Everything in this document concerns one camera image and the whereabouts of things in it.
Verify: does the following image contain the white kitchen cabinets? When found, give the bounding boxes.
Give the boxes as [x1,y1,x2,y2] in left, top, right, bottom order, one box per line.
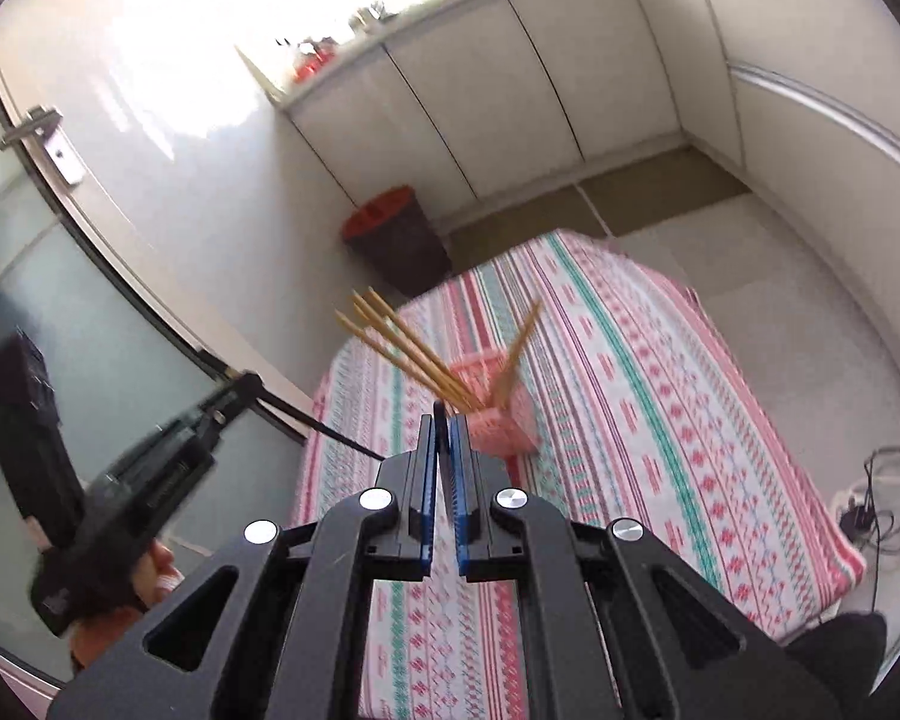
[269,0,900,362]

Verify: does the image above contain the person's left hand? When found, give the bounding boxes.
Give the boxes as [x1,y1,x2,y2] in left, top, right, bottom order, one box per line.
[69,541,183,673]

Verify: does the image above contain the pink perforated plastic basket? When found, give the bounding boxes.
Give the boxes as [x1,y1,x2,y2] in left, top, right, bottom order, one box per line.
[450,349,538,460]

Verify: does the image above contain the patterned red green tablecloth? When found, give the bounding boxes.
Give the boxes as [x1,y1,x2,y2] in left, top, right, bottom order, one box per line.
[287,229,868,720]

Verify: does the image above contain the dark bin with red liner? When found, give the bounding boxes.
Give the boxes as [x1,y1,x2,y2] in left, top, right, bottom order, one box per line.
[341,185,452,298]

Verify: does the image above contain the person's dark trouser leg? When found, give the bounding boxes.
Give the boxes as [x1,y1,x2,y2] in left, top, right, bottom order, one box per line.
[785,613,888,718]

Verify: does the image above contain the brown floor mat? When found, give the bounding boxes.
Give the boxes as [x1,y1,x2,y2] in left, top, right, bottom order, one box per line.
[447,146,748,273]

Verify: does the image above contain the black power adapter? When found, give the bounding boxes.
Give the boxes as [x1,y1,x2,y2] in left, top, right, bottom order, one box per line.
[839,504,877,543]

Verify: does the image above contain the white power strip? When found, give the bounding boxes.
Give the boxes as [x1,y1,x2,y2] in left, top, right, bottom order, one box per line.
[832,452,900,544]

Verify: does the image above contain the black cable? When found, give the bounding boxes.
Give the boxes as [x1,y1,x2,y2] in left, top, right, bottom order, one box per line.
[839,418,900,616]

